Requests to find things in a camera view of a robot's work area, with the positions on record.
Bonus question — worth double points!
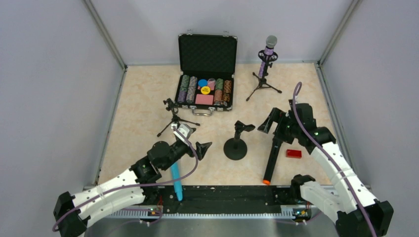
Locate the black microphone orange end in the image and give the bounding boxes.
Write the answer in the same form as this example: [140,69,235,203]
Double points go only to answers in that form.
[262,139,282,185]

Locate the round base clamp stand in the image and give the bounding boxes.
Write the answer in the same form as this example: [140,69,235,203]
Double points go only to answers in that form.
[223,120,255,161]

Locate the shock mount tripod stand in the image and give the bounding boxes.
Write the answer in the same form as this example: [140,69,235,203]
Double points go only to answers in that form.
[246,46,282,101]

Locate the purple glitter microphone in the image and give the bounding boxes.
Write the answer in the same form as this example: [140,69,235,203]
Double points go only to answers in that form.
[258,35,278,78]

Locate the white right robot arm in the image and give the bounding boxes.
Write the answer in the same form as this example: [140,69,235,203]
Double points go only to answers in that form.
[258,103,394,237]

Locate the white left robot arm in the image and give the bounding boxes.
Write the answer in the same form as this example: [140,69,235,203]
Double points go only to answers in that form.
[52,140,212,237]

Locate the small black tripod stand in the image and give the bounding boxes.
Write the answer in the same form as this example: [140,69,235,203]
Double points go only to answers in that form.
[157,98,200,137]

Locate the teal microphone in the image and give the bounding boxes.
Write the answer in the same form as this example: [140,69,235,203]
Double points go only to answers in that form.
[170,163,183,201]

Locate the red lego brick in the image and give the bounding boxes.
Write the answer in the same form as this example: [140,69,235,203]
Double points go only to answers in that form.
[286,149,302,158]

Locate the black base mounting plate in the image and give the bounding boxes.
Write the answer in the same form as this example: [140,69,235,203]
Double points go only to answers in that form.
[140,185,315,218]

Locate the pink playing card deck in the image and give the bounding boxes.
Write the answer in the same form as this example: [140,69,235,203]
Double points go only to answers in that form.
[195,94,214,105]

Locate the purple poker chip stack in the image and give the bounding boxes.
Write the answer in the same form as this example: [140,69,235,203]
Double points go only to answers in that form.
[177,90,187,103]

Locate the orange black chip stack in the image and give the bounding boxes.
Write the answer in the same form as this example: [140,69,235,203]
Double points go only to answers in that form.
[223,80,232,94]

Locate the pink poker chip stack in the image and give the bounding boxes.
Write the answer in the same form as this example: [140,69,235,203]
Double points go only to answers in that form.
[213,89,223,105]

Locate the yellow big blind button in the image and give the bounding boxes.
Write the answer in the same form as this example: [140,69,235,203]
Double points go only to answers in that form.
[200,86,211,95]

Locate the green poker chip stack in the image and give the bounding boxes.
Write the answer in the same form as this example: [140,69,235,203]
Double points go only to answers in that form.
[215,78,224,90]

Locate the blue dealer button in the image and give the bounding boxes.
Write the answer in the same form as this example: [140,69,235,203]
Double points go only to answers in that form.
[198,79,208,87]

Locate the black poker chip case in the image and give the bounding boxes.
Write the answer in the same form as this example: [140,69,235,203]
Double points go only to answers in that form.
[175,33,238,116]

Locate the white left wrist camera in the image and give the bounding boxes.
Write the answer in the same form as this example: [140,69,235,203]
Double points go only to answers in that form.
[171,123,196,143]

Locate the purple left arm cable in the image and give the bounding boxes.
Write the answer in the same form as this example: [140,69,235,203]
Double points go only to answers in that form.
[52,127,200,233]

